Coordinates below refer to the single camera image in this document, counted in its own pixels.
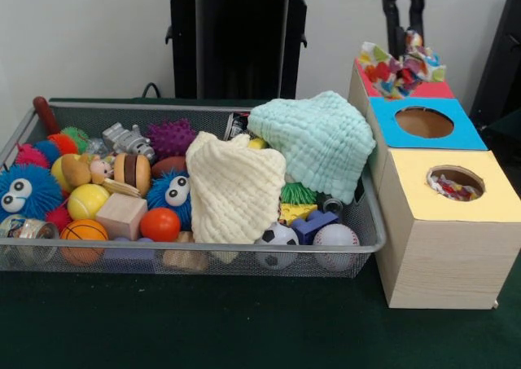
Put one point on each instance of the multicolour patterned cloth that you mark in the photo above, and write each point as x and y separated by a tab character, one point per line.
399	73

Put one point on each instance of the mint waffle cloth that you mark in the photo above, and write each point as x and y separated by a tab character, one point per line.
321	141

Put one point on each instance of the colourful polka dot cloth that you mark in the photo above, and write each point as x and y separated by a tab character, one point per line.
452	190

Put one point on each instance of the cream waffle cloth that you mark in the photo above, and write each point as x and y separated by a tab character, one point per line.
232	190

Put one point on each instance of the wooden box with three holes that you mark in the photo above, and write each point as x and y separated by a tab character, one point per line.
447	263

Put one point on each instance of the shallow clear mesh bin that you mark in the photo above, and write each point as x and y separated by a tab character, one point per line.
285	263

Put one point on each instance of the black upright stand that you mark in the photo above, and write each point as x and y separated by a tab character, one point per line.
509	39

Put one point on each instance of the neighbouring green covered table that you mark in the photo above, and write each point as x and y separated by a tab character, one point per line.
504	134

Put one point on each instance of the white baseball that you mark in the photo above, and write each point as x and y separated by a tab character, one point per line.
335	238

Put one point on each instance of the small blue spiky eyed ball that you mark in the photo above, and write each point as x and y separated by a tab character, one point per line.
163	198

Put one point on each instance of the toy hamburger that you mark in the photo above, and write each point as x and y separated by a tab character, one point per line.
132	173

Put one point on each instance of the orange red smooth ball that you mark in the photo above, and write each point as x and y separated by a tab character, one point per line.
160	224

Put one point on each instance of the dark green table cloth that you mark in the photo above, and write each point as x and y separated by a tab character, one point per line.
244	324

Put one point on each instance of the pale wooden cube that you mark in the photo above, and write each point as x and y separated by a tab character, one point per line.
120	216

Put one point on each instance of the yellow tennis ball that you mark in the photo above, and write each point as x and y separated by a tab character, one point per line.
87	202

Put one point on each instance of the small orange basketball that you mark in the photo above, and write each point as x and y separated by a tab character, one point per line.
83	232

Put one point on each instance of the blue spiky ball with eyes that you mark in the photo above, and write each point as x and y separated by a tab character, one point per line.
36	190

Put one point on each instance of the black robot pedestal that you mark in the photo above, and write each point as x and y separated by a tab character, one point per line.
244	39

